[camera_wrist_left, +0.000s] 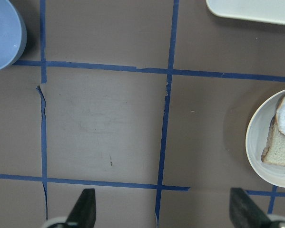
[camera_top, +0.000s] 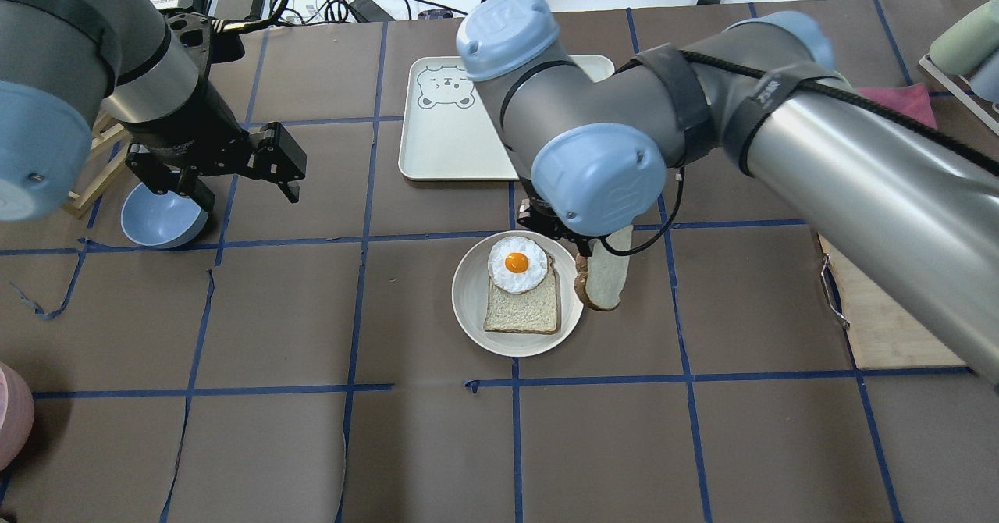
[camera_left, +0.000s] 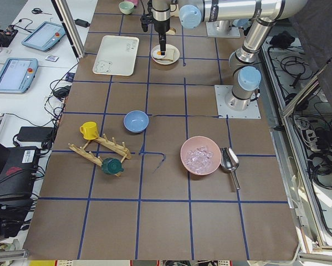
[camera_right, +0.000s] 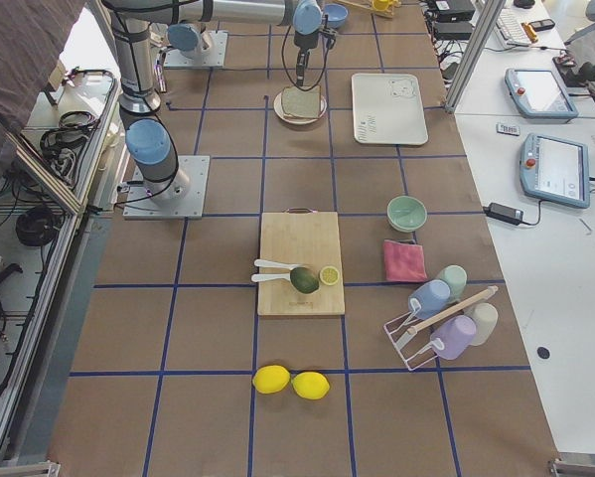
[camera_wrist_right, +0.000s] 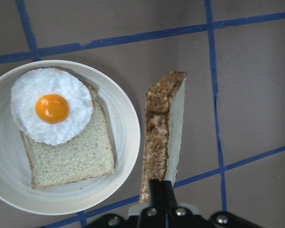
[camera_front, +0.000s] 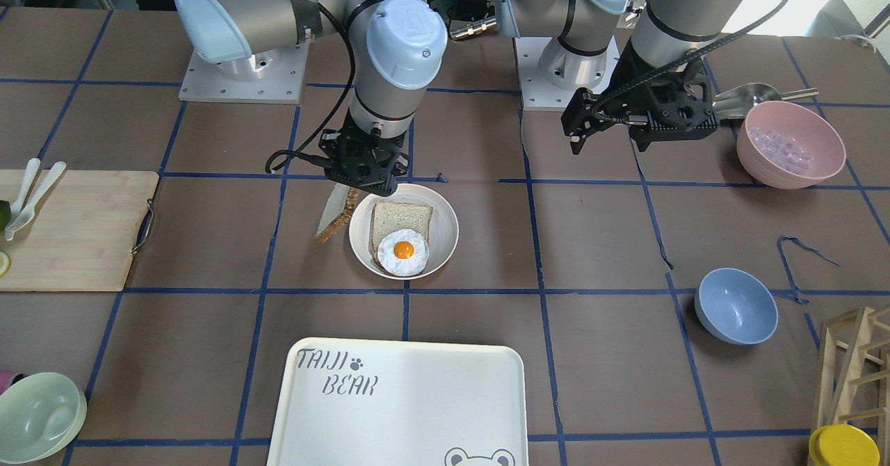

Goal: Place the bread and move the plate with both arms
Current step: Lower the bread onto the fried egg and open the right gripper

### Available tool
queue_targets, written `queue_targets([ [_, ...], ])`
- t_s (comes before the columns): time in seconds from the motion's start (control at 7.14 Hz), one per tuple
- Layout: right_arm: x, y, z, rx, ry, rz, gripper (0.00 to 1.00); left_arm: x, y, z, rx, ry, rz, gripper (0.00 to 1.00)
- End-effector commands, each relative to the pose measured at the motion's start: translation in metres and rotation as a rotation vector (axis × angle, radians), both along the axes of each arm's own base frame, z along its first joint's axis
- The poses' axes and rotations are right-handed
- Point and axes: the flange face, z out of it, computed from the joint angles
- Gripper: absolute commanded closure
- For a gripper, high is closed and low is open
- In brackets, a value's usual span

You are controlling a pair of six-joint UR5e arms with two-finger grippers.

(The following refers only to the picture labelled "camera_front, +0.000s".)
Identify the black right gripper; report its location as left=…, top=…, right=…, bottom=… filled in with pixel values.
left=318, top=127, right=410, bottom=197

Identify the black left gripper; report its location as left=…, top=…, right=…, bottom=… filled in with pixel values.
left=562, top=49, right=720, bottom=155

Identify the brown-crust bread slice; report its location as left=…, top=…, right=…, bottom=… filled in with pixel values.
left=315, top=184, right=362, bottom=243

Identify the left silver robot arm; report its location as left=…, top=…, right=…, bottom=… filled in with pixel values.
left=494, top=0, right=741, bottom=154

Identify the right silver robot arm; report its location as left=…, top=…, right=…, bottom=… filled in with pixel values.
left=174, top=0, right=448, bottom=197

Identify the bread slice on plate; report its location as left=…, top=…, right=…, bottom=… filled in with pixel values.
left=370, top=202, right=435, bottom=264

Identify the white round plate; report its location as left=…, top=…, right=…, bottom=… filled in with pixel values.
left=348, top=184, right=459, bottom=281

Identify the fried egg toy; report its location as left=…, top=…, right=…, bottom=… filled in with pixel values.
left=376, top=229, right=428, bottom=277

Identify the metal scoop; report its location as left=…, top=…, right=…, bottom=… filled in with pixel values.
left=712, top=83, right=819, bottom=121

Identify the blue bowl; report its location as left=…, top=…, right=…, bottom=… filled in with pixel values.
left=694, top=268, right=779, bottom=346

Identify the white bear tray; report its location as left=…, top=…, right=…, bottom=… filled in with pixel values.
left=267, top=338, right=530, bottom=465

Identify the bamboo cutting board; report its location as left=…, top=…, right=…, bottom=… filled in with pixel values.
left=1, top=169, right=159, bottom=292

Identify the wooden rack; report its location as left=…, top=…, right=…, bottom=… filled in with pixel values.
left=811, top=307, right=889, bottom=454

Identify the green lime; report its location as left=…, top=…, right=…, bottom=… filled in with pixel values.
left=0, top=200, right=13, bottom=230

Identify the lemon half slice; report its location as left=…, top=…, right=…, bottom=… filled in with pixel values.
left=0, top=250, right=12, bottom=277

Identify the yellow lid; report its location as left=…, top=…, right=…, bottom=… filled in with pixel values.
left=808, top=424, right=881, bottom=465

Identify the green bowl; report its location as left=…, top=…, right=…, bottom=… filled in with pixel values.
left=1, top=372, right=87, bottom=464

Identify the pink cloth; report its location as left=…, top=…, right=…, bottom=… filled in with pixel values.
left=0, top=370, right=26, bottom=395

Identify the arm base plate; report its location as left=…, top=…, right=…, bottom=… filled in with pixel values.
left=514, top=36, right=620, bottom=112
left=179, top=22, right=308, bottom=104

